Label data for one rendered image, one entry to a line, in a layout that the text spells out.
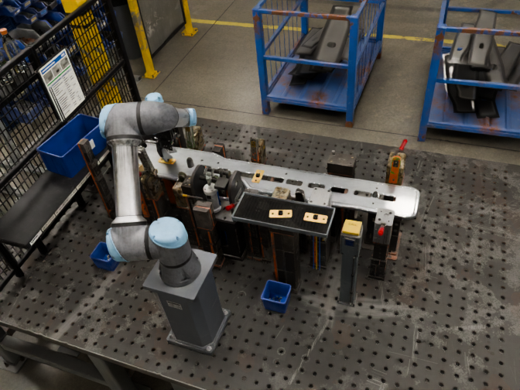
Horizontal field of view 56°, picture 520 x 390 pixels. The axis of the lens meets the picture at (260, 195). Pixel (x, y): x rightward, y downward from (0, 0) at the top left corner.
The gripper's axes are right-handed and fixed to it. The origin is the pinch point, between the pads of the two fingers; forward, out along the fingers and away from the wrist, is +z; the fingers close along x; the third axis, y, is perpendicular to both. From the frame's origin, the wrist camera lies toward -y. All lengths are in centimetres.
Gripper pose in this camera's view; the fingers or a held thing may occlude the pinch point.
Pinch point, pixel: (165, 158)
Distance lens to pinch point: 240.1
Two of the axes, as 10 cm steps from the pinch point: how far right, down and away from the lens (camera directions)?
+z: 0.8, 7.1, 7.0
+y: 9.5, 1.7, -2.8
